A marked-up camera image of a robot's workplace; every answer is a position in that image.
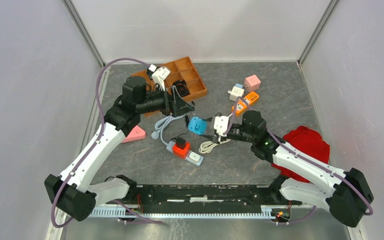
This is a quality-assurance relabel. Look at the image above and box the white cube socket adapter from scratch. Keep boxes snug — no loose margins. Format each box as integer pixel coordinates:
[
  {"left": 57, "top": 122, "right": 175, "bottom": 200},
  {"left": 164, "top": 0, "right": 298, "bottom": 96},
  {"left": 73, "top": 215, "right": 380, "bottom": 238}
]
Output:
[{"left": 227, "top": 86, "right": 245, "bottom": 101}]

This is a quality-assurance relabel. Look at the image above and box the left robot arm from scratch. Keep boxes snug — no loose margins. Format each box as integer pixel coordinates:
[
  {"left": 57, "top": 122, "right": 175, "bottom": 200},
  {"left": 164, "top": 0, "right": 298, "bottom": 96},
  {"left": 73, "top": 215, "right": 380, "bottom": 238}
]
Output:
[{"left": 44, "top": 76, "right": 195, "bottom": 227}]

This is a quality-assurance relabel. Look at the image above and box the light blue power strip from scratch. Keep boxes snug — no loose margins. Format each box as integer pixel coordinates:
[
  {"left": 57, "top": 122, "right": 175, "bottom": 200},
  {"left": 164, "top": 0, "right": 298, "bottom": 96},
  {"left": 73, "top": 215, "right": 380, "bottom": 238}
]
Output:
[{"left": 166, "top": 141, "right": 204, "bottom": 166}]

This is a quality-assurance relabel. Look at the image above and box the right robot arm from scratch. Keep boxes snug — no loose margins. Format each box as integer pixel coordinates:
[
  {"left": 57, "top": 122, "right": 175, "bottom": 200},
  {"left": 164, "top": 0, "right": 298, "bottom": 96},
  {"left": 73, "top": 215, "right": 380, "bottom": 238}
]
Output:
[{"left": 203, "top": 110, "right": 374, "bottom": 228}]

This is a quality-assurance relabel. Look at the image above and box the orange power strip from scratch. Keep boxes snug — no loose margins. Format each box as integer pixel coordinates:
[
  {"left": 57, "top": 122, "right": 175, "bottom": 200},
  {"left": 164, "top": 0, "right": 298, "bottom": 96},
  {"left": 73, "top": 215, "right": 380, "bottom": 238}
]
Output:
[{"left": 231, "top": 91, "right": 260, "bottom": 117}]

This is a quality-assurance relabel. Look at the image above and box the red cloth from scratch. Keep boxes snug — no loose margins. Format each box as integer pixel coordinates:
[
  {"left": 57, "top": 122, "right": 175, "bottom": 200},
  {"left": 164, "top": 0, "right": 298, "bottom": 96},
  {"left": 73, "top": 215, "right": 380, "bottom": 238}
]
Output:
[{"left": 283, "top": 125, "right": 330, "bottom": 164}]

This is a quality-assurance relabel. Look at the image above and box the black power adapter plug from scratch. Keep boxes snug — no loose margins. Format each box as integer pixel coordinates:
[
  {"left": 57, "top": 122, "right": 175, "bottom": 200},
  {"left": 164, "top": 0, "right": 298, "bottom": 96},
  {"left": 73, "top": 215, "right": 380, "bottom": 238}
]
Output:
[{"left": 175, "top": 137, "right": 187, "bottom": 150}]

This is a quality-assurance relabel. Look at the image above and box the white cable tray rail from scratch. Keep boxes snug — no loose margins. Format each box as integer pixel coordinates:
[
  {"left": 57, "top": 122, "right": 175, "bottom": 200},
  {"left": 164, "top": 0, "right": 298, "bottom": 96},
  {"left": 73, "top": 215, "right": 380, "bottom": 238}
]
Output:
[{"left": 88, "top": 204, "right": 275, "bottom": 220}]

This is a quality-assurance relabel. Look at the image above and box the thin black cable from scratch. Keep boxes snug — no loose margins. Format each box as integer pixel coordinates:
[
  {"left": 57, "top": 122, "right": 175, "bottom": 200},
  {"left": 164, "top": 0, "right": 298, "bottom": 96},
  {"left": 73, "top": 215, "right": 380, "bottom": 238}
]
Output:
[{"left": 170, "top": 114, "right": 214, "bottom": 142}]

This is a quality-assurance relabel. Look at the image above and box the rolled dark orange-patterned tie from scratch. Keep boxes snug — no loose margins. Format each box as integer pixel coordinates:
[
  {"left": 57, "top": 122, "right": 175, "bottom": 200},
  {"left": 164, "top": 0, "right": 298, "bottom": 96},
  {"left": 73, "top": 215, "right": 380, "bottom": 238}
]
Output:
[{"left": 172, "top": 79, "right": 190, "bottom": 97}]

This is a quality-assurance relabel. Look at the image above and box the pink cube socket adapter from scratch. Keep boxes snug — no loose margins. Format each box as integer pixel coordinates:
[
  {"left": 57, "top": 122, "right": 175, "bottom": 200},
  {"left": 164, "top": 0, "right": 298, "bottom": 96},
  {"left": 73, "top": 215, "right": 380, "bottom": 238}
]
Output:
[{"left": 243, "top": 74, "right": 261, "bottom": 92}]

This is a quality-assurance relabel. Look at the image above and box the white power strip cable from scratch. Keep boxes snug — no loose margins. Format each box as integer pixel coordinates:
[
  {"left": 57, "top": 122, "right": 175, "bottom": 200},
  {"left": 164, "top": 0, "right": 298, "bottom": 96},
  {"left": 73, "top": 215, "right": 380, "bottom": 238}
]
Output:
[{"left": 198, "top": 137, "right": 234, "bottom": 155}]

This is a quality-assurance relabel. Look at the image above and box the light blue cube adapter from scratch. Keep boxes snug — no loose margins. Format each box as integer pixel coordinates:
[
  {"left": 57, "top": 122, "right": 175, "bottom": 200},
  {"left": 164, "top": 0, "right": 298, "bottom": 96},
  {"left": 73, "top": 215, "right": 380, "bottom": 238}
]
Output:
[{"left": 234, "top": 83, "right": 243, "bottom": 89}]

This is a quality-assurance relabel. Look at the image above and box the red cube socket adapter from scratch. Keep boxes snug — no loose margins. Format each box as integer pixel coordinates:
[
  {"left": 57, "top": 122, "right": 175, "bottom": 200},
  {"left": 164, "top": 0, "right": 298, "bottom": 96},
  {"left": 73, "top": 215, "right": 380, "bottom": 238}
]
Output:
[{"left": 172, "top": 142, "right": 191, "bottom": 159}]

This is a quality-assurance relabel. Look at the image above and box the pink triangular power strip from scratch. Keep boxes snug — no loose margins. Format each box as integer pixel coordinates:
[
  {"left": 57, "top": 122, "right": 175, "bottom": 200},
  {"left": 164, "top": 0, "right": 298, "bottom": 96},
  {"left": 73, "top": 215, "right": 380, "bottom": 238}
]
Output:
[{"left": 122, "top": 125, "right": 147, "bottom": 144}]

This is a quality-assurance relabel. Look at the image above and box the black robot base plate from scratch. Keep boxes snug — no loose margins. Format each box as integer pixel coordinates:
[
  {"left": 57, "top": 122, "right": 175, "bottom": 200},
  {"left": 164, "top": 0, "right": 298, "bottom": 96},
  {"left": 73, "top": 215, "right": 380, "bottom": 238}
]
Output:
[{"left": 119, "top": 175, "right": 301, "bottom": 215}]

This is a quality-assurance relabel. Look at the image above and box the wooden compartment tray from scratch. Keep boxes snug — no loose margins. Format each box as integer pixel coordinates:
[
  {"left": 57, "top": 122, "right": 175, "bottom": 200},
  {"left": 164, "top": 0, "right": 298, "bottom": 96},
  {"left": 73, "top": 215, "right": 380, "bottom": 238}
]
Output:
[{"left": 121, "top": 56, "right": 208, "bottom": 115}]

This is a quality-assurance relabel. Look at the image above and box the blue square plug adapter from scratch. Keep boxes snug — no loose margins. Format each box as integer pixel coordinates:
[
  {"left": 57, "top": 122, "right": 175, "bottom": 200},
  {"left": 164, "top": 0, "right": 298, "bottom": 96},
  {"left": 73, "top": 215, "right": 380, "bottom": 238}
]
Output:
[{"left": 187, "top": 116, "right": 208, "bottom": 135}]

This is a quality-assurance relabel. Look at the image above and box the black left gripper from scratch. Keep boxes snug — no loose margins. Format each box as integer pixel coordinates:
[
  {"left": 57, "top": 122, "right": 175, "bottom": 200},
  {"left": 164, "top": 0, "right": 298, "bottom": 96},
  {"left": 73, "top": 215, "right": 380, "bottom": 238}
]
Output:
[{"left": 137, "top": 84, "right": 195, "bottom": 118}]

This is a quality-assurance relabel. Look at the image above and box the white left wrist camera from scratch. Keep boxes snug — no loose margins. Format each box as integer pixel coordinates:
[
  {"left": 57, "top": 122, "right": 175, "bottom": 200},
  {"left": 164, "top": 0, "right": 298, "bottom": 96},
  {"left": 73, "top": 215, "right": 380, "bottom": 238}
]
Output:
[{"left": 147, "top": 64, "right": 171, "bottom": 92}]

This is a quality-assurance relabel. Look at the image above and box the light blue coiled cable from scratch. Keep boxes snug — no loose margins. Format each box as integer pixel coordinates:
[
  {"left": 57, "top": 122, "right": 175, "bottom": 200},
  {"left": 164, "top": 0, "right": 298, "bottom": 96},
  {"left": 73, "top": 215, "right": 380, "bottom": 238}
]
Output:
[{"left": 150, "top": 114, "right": 180, "bottom": 147}]

